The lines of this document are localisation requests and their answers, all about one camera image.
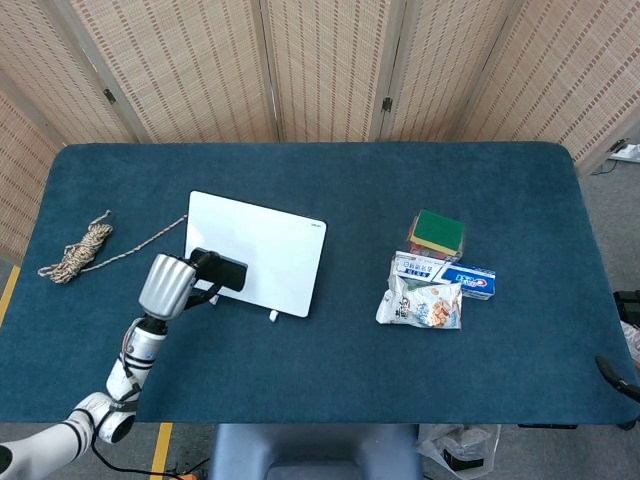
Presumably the silver and black left robot hand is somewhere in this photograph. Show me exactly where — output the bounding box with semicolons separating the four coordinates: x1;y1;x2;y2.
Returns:
137;247;222;322

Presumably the black blue board eraser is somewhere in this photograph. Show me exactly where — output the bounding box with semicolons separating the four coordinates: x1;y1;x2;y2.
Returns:
191;248;249;292

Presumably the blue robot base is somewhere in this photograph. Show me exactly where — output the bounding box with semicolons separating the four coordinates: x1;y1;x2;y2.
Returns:
208;424;422;480

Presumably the blue velvet tablecloth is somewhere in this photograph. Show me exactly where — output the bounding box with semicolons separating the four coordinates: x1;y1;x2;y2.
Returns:
0;142;640;426

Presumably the crumpled silver snack bag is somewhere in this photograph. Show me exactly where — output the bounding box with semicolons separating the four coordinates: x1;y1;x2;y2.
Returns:
375;274;464;332

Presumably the green and yellow sponge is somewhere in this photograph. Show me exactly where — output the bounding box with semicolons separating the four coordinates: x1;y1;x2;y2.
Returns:
414;209;466;250
408;214;467;262

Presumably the woven bamboo folding screen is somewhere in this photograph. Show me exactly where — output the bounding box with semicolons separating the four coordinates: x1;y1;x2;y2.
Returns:
0;0;640;264

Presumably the white and blue toothpaste box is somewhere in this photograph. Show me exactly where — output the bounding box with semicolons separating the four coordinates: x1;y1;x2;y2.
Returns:
391;251;497;302

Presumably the clear crumpled plastic bag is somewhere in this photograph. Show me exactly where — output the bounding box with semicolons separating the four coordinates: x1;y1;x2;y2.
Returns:
416;424;503;474

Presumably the black box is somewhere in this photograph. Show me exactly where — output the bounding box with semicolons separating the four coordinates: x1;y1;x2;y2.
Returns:
613;289;640;327

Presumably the white power strip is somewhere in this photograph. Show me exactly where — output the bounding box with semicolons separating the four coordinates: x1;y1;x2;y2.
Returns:
606;138;640;164

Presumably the beige braided rope bundle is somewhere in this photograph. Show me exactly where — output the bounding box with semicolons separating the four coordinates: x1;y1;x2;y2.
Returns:
37;209;190;286

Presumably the white board with dark frame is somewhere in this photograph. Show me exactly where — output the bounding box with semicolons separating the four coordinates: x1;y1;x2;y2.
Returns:
183;190;328;319

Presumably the black cable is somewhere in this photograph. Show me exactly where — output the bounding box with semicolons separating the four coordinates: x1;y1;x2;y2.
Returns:
89;442;214;477

